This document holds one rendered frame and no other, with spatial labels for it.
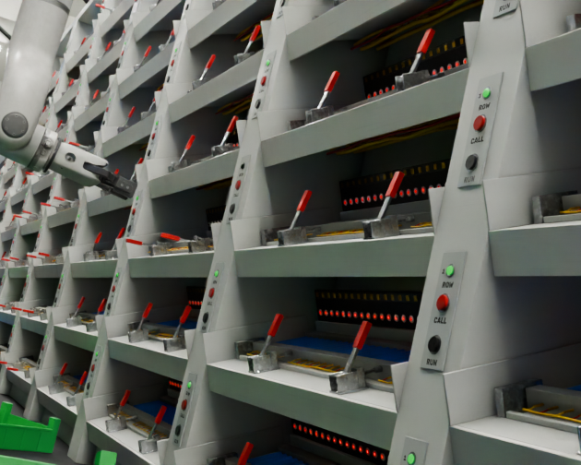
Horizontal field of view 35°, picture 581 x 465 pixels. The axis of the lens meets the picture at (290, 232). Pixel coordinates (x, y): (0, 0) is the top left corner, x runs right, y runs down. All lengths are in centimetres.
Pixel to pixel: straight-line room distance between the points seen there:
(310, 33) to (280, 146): 19
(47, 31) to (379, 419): 110
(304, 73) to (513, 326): 81
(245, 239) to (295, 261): 24
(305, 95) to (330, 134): 29
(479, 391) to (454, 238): 16
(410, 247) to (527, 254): 20
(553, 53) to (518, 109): 6
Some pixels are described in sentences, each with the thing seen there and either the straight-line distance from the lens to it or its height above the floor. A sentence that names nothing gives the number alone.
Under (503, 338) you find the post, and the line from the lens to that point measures 94.
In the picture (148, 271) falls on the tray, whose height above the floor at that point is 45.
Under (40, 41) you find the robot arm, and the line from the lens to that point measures 184.
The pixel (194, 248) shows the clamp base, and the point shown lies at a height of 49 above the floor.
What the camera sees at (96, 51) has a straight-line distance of 373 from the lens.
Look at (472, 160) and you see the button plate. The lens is 98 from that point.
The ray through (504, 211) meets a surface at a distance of 94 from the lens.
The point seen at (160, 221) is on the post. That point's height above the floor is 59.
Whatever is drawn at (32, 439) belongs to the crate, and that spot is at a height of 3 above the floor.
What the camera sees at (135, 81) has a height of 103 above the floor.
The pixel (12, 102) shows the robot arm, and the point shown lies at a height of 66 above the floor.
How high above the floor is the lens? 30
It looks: 9 degrees up
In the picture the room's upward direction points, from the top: 13 degrees clockwise
